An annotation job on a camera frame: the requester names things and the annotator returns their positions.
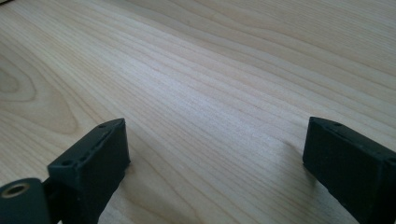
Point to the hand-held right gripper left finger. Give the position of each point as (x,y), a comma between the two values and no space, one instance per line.
(93,161)

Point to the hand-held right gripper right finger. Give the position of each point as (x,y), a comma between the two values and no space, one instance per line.
(351,165)

